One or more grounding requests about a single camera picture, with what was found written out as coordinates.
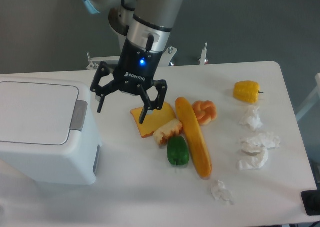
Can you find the white furniture at right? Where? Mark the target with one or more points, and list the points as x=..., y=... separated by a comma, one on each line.
x=310, y=100

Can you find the black device at edge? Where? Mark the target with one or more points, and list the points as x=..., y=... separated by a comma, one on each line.
x=311, y=202

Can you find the small crusty bread piece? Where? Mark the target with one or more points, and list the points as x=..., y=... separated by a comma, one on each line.
x=167, y=131

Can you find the braided bread roll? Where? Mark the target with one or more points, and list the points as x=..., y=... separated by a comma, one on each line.
x=205, y=112

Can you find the crumpled white tissue middle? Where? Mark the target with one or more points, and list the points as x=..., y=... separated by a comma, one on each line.
x=262, y=141

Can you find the green bell pepper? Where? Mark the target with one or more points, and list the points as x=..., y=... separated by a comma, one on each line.
x=177, y=151

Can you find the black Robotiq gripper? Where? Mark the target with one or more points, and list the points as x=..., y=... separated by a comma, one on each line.
x=134, y=74

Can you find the white trash can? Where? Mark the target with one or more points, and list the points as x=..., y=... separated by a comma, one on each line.
x=48, y=130

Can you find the toast bread slice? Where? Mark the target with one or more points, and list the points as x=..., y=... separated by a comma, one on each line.
x=154, y=121

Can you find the crumpled white tissue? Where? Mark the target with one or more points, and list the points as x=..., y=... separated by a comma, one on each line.
x=220, y=192
x=262, y=141
x=251, y=118
x=253, y=162

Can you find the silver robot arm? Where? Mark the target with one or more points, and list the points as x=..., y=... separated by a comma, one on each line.
x=146, y=26

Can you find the long baguette bread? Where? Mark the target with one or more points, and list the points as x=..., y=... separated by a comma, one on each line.
x=197, y=145

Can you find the crumpled white tissue top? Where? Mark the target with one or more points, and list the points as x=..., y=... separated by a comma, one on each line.
x=251, y=118

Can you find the yellow bell pepper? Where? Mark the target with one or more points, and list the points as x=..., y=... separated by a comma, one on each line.
x=247, y=91

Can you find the crumpled white tissue lower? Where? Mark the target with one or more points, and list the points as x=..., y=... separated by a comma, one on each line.
x=253, y=162

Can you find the crumpled white tissue bottom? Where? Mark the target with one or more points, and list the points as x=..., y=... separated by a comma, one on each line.
x=220, y=192

